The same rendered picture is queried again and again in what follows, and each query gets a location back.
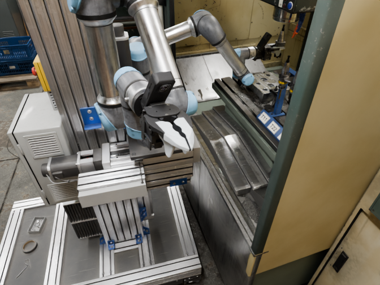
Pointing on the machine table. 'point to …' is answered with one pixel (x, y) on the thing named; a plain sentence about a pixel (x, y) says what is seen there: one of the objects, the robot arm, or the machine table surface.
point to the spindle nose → (282, 16)
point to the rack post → (279, 104)
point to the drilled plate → (266, 85)
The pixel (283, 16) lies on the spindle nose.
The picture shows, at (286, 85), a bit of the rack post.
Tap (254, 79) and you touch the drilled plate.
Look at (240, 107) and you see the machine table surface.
